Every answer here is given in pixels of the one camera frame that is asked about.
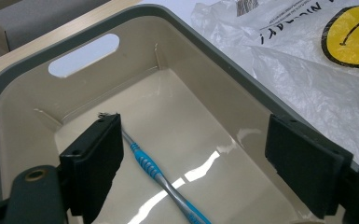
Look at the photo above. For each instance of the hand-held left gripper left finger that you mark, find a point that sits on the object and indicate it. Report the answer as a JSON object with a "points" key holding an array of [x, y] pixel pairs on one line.
{"points": [[93, 161]]}

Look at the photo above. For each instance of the metal tray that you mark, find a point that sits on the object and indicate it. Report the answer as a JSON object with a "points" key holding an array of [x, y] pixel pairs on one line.
{"points": [[199, 109]]}

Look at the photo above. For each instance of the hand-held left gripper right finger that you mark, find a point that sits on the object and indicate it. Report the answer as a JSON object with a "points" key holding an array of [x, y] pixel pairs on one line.
{"points": [[304, 165]]}

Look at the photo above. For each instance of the blue and grey toothbrush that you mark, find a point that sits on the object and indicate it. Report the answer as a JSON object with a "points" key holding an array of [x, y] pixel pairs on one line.
{"points": [[146, 163]]}

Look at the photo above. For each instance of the white plastic bag yellow smiley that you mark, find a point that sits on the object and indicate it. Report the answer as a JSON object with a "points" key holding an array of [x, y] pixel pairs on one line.
{"points": [[307, 93]]}

